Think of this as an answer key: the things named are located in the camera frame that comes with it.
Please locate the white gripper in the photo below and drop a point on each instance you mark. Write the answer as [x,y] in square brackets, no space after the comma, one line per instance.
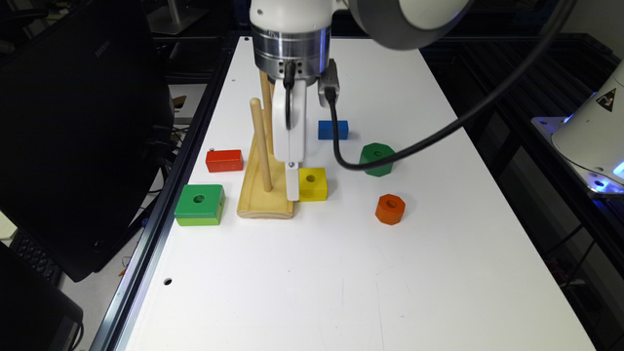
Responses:
[288,129]

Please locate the yellow square block with hole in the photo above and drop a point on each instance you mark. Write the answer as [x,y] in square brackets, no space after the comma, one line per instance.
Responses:
[312,185]

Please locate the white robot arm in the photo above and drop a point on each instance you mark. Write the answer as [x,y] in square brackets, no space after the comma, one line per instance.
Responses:
[291,41]

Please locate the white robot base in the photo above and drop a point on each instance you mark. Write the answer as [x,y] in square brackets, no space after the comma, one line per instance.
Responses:
[590,140]

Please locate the blue rectangular block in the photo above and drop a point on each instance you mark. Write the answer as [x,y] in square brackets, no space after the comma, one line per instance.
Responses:
[325,130]

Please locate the red rectangular block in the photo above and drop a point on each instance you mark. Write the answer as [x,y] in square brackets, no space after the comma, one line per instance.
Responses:
[218,161]

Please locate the green square block with hole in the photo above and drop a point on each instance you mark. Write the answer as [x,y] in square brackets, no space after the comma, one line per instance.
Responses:
[200,204]

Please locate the orange octagonal block with hole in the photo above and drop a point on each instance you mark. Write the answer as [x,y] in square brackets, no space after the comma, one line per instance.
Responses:
[390,209]

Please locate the wooden peg base board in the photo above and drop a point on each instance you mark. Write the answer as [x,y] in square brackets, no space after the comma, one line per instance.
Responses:
[254,201]

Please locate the middle wooden peg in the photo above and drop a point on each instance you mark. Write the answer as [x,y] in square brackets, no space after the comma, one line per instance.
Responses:
[267,89]

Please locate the wooden peg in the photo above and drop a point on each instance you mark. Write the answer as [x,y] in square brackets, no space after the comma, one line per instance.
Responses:
[267,89]
[261,146]

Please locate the front wooden peg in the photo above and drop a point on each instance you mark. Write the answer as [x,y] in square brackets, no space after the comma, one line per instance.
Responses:
[261,146]

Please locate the monitor stand base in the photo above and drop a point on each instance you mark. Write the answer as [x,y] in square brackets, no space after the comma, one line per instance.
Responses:
[174,18]

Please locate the black computer monitor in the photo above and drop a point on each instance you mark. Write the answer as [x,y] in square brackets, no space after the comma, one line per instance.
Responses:
[86,118]

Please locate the black keyboard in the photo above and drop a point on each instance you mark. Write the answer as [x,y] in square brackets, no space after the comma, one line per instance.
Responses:
[34,256]

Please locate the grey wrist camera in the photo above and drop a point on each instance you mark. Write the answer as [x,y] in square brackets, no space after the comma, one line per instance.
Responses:
[328,85]

